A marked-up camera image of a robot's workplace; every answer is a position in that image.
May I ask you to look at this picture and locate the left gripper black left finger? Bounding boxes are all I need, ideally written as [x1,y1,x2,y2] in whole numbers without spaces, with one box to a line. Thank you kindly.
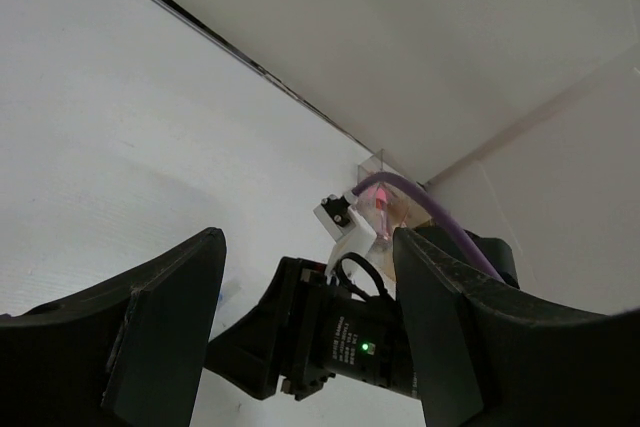
[1,228,226,426]

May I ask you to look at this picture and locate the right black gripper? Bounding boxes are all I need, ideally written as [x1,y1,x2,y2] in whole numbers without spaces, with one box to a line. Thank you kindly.
[207,256,418,400]

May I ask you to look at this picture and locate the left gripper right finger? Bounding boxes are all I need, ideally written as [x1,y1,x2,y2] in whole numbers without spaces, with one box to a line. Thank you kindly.
[393,229,639,426]

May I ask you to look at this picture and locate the pink capped glue bottle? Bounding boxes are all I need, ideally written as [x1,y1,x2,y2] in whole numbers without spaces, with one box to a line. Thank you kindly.
[369,183,398,241]

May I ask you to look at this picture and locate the clear compartment organizer box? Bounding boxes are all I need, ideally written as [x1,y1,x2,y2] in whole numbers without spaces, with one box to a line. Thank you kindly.
[356,182,432,285]

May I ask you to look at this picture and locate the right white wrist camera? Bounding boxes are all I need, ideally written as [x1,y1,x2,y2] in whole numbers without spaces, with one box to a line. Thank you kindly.
[313,191,377,282]

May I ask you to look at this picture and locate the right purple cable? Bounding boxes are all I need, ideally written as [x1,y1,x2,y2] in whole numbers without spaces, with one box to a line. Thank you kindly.
[349,171,504,283]

